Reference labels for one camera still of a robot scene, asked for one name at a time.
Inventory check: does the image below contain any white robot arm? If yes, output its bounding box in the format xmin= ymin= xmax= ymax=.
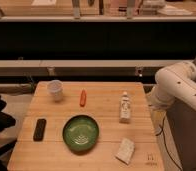
xmin=148 ymin=61 xmax=196 ymax=111

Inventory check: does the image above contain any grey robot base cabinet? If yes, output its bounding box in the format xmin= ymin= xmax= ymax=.
xmin=167 ymin=58 xmax=196 ymax=171

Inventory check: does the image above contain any green ceramic bowl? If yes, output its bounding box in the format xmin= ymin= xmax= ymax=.
xmin=62 ymin=115 xmax=99 ymax=153

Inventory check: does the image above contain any orange carrot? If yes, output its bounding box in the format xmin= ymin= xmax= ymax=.
xmin=80 ymin=90 xmax=87 ymax=107

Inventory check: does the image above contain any white plastic bottle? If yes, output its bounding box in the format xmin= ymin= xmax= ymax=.
xmin=120 ymin=92 xmax=131 ymax=123

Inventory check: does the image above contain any white folded cloth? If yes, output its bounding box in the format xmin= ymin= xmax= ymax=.
xmin=115 ymin=138 xmax=135 ymax=164

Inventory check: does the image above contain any black remote control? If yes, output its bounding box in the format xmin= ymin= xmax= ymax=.
xmin=33 ymin=118 xmax=47 ymax=141

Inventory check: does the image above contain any black cable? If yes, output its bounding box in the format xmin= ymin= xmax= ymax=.
xmin=153 ymin=115 xmax=184 ymax=171

